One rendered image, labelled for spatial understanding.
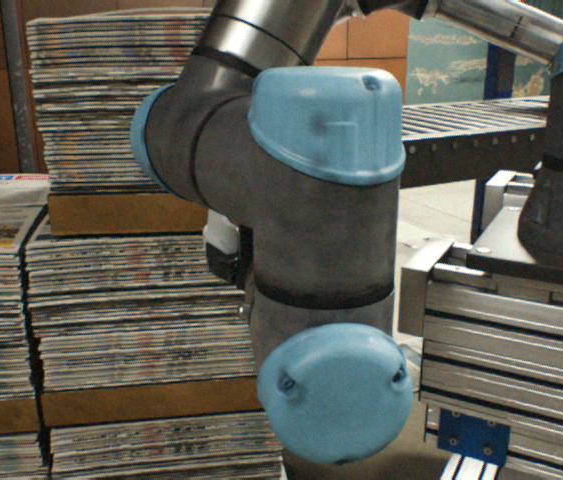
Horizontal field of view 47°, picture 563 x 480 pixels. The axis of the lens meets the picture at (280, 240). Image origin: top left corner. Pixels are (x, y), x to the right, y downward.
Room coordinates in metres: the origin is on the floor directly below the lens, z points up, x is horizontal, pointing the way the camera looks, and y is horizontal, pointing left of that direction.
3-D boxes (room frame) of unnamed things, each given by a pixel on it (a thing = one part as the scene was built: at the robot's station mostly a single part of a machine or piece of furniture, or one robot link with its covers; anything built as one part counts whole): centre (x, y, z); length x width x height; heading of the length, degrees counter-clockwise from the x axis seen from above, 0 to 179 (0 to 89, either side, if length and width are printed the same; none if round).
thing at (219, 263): (0.53, 0.04, 0.86); 0.09 x 0.05 x 0.02; 34
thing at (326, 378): (0.32, -0.02, 0.88); 0.11 x 0.08 x 0.09; 7
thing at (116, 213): (0.76, 0.11, 0.86); 0.29 x 0.16 x 0.04; 96
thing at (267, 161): (0.34, -0.01, 0.98); 0.11 x 0.08 x 0.11; 34
